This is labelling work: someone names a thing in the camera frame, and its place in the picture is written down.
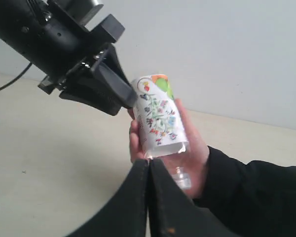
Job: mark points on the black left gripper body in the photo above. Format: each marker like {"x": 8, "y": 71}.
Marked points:
{"x": 47, "y": 36}

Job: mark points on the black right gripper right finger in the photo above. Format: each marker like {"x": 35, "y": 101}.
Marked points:
{"x": 172, "y": 213}

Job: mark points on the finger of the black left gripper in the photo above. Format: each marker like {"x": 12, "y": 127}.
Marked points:
{"x": 108, "y": 71}
{"x": 90, "y": 91}

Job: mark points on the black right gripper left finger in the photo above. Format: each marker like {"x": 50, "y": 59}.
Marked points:
{"x": 125, "y": 214}

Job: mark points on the clear floral-label tea bottle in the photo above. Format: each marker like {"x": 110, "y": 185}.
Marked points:
{"x": 162, "y": 133}

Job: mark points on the black-sleeved forearm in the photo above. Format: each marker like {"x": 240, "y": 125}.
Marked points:
{"x": 257, "y": 199}

